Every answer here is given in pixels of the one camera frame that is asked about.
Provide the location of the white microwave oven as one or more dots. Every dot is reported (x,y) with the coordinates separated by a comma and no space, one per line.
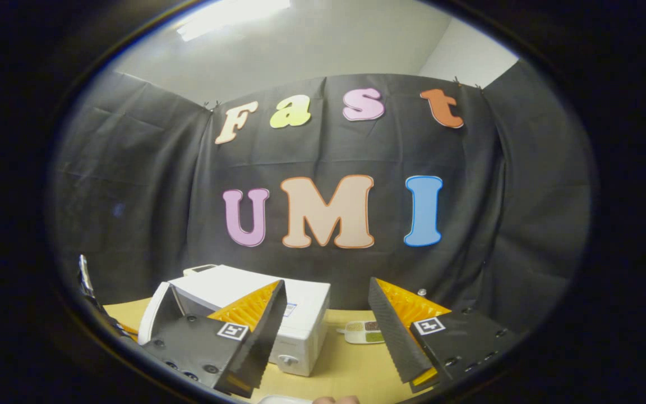
(306,314)

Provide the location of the black backdrop cloth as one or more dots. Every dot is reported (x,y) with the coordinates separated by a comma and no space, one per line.
(149,185)

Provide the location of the small white device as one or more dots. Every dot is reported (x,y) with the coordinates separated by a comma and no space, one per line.
(199,269)

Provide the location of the white divided dish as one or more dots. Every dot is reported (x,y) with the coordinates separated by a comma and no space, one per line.
(356,336)

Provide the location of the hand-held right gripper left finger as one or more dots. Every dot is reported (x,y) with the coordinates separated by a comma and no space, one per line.
(261,342)

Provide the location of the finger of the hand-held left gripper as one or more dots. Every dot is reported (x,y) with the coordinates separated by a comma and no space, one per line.
(128,332)

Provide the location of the white rectangular plate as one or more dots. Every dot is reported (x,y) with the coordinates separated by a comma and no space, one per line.
(284,400)

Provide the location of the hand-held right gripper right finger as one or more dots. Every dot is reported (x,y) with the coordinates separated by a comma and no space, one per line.
(393,336)

